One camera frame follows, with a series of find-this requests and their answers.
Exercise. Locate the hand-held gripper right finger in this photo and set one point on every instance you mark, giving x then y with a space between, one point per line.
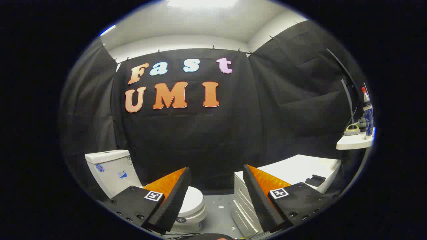
258 203

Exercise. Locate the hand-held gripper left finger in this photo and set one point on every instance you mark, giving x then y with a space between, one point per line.
173 203

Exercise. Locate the white toilet lid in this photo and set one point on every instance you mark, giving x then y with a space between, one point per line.
194 199

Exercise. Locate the white toilet with tank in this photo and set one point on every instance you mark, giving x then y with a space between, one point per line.
113 170

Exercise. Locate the white drawer cabinet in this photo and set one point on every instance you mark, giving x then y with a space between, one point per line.
293 166

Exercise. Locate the black backdrop cloth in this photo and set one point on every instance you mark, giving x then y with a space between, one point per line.
200 140

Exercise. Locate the thin black curved rod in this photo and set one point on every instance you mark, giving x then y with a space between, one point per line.
348 98
343 69

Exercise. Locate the bottle with red cap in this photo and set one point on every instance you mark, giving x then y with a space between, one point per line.
368 116

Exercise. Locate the white wall shelf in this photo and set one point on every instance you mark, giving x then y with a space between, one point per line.
353 142

